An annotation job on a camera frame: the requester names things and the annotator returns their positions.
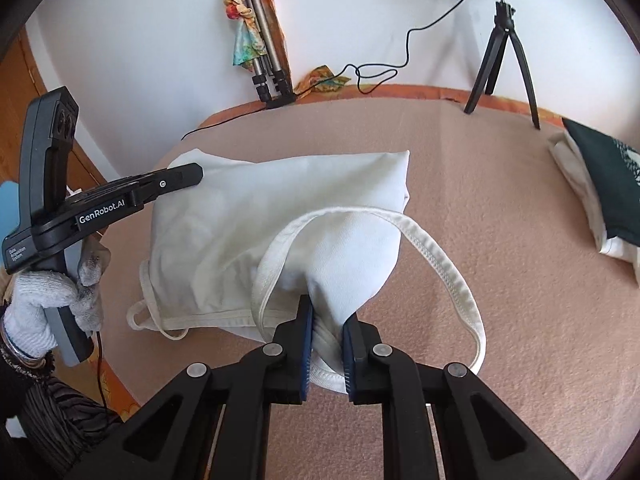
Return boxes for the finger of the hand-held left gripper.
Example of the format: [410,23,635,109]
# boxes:
[67,162,204,211]

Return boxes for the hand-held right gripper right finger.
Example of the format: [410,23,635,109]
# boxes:
[341,312,583,480]

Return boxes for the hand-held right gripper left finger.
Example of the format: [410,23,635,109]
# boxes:
[65,295,315,480]

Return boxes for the white camisole top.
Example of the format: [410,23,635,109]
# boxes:
[126,149,488,395]

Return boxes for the person's left forearm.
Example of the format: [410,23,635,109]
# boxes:
[0,310,126,480]

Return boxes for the white folded clothes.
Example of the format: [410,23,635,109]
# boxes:
[546,132,640,263]

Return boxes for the person's left hand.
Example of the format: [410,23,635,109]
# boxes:
[5,240,112,356]

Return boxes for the blue object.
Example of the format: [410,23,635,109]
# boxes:
[0,180,23,241]

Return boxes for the wooden cabinet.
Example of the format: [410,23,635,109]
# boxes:
[0,35,111,196]

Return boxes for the colourful knotted scarf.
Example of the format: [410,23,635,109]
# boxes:
[218,0,291,73]

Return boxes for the orange patterned cloth scrap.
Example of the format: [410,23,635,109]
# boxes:
[295,65,352,95]

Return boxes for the black mini tripod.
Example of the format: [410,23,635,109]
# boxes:
[464,0,542,131]

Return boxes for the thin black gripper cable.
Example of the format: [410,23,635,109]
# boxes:
[92,330,111,411]

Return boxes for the black power cable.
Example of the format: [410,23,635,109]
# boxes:
[181,0,478,142]

